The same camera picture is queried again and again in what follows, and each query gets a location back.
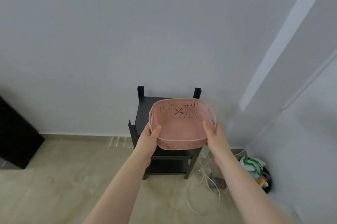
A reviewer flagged person's left hand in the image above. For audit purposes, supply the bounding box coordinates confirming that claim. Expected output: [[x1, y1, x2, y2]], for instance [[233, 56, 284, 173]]
[[133, 123, 161, 168]]

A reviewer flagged person's right hand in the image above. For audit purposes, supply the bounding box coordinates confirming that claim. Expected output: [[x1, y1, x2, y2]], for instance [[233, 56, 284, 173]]
[[203, 121, 235, 167]]

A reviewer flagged pink perforated plastic basket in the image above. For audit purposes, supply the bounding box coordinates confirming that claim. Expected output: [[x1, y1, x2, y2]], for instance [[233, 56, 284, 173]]
[[149, 98, 217, 151]]

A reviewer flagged person's left forearm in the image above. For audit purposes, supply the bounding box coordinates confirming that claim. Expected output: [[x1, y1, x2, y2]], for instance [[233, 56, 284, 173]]
[[82, 150, 152, 224]]

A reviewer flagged person's right forearm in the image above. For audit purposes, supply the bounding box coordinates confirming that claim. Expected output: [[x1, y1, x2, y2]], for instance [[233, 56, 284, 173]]
[[214, 154, 300, 224]]

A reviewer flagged black wooden side table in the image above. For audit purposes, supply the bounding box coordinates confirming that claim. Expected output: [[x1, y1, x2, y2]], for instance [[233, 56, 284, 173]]
[[128, 86, 202, 180]]

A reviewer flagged white and green plastic bag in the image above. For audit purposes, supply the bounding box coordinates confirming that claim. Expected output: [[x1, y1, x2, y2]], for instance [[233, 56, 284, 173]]
[[239, 155, 266, 179]]

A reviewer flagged black trash bin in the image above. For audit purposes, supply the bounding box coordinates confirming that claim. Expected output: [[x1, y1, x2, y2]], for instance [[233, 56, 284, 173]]
[[253, 165, 273, 195]]

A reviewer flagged dark wooden cabinet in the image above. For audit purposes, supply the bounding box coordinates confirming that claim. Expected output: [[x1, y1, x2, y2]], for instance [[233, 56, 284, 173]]
[[0, 96, 45, 170]]

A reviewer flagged white cable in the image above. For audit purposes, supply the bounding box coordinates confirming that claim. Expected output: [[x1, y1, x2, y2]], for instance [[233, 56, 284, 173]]
[[186, 149, 245, 216]]

